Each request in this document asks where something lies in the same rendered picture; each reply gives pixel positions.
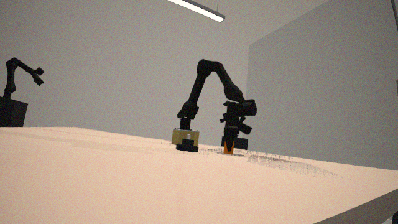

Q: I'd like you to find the orange cylinder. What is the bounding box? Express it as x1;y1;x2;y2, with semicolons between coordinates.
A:
223;141;234;155

